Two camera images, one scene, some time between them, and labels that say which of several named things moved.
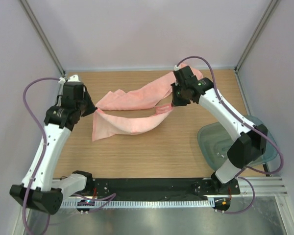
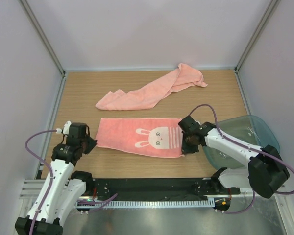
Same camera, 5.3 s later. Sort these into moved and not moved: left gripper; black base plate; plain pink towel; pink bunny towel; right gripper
Moved: right gripper; left gripper; pink bunny towel
Not moved: black base plate; plain pink towel
